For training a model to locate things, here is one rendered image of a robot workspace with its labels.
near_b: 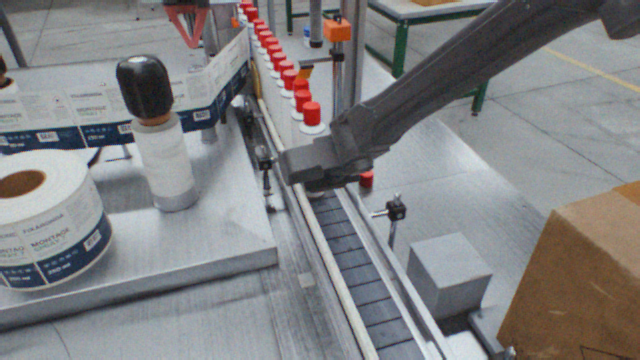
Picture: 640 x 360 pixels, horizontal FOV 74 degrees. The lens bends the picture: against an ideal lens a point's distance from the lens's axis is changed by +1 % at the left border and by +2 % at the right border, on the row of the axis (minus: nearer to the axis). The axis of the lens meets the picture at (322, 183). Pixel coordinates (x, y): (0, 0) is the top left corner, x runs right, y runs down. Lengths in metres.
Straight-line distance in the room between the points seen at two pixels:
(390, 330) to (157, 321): 0.38
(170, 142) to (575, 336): 0.68
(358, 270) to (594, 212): 0.37
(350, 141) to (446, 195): 0.47
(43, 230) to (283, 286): 0.39
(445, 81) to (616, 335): 0.33
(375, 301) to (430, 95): 0.37
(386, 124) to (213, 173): 0.55
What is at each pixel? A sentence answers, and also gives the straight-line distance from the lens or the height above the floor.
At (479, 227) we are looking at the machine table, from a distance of 0.95.
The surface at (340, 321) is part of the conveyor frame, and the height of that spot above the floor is 0.88.
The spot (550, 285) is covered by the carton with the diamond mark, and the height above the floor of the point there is 1.02.
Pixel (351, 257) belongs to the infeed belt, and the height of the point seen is 0.88.
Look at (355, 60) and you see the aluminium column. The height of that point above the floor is 1.08.
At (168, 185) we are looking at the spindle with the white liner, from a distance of 0.86.
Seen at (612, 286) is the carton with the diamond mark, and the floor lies 1.09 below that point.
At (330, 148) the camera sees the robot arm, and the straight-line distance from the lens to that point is 0.63.
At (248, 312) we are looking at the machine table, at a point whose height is 0.83.
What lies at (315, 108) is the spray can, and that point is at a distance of 0.78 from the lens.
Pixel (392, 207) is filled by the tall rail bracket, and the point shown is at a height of 0.97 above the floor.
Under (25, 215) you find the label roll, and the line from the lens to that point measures 0.77.
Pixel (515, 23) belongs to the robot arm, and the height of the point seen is 1.33.
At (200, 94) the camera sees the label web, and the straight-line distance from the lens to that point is 1.03.
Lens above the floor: 1.45
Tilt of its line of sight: 38 degrees down
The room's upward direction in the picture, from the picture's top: straight up
